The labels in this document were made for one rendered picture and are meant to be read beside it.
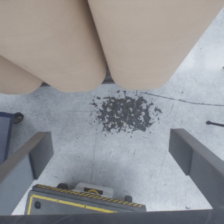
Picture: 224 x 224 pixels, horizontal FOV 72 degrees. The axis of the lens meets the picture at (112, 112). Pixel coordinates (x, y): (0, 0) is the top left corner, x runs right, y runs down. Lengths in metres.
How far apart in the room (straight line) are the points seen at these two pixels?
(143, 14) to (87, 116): 0.96
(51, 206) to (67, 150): 0.43
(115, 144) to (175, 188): 0.53
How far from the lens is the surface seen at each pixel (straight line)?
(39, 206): 1.11
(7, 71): 1.01
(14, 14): 0.50
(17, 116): 1.44
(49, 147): 0.17
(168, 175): 1.29
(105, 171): 1.26
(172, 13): 0.46
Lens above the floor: 1.22
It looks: 80 degrees down
